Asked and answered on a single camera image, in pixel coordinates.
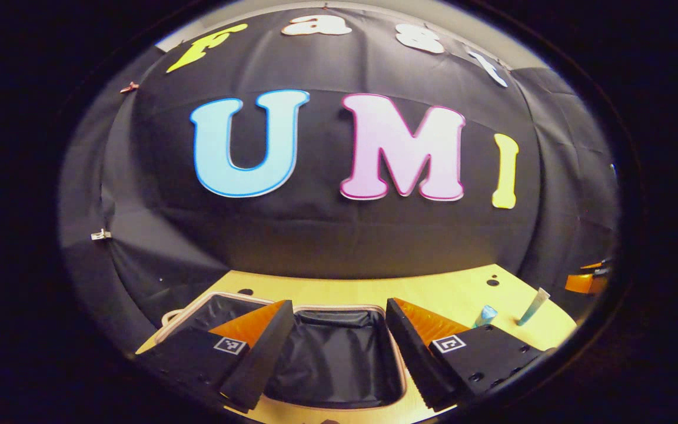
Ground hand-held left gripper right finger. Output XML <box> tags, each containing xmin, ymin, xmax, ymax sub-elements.
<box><xmin>385</xmin><ymin>297</ymin><xmax>554</xmax><ymax>412</ymax></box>

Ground blue green skincare bottle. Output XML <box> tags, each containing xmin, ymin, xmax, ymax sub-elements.
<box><xmin>473</xmin><ymin>304</ymin><xmax>498</xmax><ymax>328</ymax></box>

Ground black backdrop cloth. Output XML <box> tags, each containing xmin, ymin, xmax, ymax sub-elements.
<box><xmin>59</xmin><ymin>6</ymin><xmax>619</xmax><ymax>354</ymax></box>

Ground pink hard-shell suitcase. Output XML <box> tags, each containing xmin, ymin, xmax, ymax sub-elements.
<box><xmin>154</xmin><ymin>291</ymin><xmax>407</xmax><ymax>411</ymax></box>

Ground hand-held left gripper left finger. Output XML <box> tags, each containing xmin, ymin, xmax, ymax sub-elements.
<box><xmin>136</xmin><ymin>299</ymin><xmax>295</xmax><ymax>413</ymax></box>

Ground light blue skincare tube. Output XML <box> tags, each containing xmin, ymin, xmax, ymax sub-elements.
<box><xmin>516</xmin><ymin>287</ymin><xmax>551</xmax><ymax>326</ymax></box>

